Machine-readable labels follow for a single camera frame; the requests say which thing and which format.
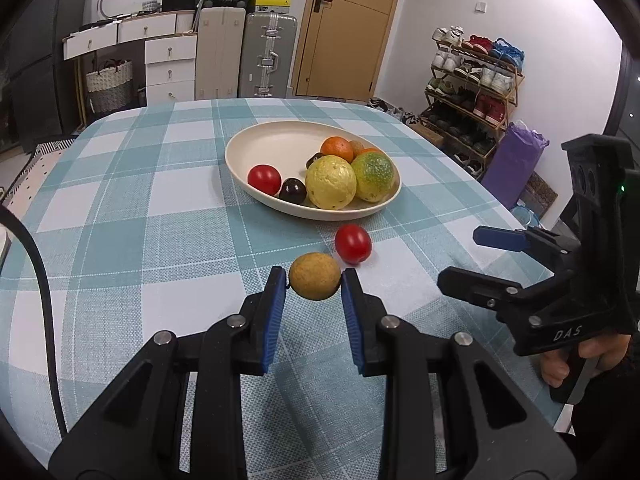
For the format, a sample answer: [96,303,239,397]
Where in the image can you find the yellow-green guava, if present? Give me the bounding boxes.
[350,152,395,203]

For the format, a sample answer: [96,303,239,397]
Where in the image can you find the yellow guava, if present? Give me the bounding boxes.
[305,155,358,210]

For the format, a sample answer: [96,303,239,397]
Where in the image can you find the large orange mandarin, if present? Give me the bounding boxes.
[320,136,355,159]

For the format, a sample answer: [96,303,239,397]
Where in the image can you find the scattered sneakers group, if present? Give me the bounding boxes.
[367,97,426,126]

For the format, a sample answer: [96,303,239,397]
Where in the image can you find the teal checked tablecloth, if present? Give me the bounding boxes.
[0,98,571,480]

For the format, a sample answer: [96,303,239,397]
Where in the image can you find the black cable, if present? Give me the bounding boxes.
[0,205,69,438]

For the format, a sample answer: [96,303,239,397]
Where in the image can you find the woven basket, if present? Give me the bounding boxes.
[85,59,134,114]

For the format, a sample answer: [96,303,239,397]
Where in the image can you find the white drawer dresser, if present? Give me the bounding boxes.
[62,10,198,107]

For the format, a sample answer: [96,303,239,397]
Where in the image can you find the wooden door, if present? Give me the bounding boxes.
[290,0,407,103]

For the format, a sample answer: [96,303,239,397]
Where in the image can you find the beige suitcase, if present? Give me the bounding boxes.
[195,6,247,101]

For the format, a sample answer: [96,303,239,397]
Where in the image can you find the cream oval plate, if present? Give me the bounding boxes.
[224,121,402,220]

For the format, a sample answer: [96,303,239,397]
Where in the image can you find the wooden shoe rack with shoes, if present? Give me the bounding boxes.
[420,25,526,178]

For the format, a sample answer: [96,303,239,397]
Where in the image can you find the silver suitcase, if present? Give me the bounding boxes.
[238,12,298,99]

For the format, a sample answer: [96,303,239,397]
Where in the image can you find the patterned floor mat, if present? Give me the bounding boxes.
[0,137,76,211]

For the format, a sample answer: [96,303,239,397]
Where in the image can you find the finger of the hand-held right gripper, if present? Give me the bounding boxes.
[437,266,562,332]
[472,226,582,272]

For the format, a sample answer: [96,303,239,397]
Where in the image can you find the purple bag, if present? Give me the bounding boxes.
[481,121,550,211]

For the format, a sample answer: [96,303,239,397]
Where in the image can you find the person's right forearm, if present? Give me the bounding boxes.
[570,360,640,480]

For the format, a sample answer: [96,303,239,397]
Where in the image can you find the person's right hand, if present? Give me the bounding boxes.
[540,332,634,388]

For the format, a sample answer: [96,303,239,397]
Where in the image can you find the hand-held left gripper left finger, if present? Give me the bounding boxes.
[47,266,288,480]

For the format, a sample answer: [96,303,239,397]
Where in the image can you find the dark grey fridge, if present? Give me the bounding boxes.
[0,0,93,151]

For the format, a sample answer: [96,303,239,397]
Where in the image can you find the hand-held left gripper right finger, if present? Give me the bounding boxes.
[341,267,579,480]

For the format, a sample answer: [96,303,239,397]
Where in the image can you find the red tomato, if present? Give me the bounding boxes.
[247,164,282,197]
[334,225,372,265]

